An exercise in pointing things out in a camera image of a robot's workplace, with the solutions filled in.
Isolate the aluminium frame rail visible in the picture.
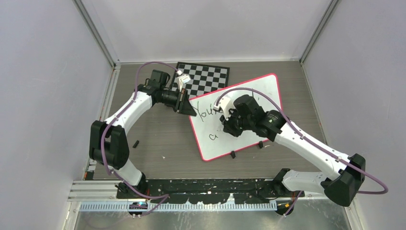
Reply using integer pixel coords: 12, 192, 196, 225
67, 177, 357, 213

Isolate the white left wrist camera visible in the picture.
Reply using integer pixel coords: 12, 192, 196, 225
174, 70, 191, 91

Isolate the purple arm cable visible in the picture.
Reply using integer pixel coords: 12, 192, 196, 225
214, 87, 389, 217
101, 61, 183, 218

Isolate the black white checkerboard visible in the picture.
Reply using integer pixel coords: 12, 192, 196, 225
176, 62, 230, 99

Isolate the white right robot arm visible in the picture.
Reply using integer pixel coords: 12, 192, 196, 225
215, 94, 366, 207

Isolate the pink framed whiteboard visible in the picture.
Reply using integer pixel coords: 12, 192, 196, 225
190, 74, 282, 161

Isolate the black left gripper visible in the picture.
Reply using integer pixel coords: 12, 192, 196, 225
160, 88, 197, 116

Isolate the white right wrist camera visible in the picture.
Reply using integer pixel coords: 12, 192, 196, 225
214, 96, 235, 120

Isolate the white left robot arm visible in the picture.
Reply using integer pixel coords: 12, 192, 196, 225
89, 70, 197, 198

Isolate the black marker cap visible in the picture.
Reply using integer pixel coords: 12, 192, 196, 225
132, 140, 139, 149

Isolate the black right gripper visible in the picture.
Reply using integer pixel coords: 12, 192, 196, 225
220, 106, 254, 137

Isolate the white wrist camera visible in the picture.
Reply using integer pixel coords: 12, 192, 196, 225
174, 70, 191, 91
214, 96, 235, 120

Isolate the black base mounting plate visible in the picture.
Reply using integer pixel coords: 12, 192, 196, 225
115, 178, 305, 206

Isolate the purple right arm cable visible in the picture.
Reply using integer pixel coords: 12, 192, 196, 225
214, 87, 389, 217

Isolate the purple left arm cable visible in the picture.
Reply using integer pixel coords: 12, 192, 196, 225
101, 61, 183, 218

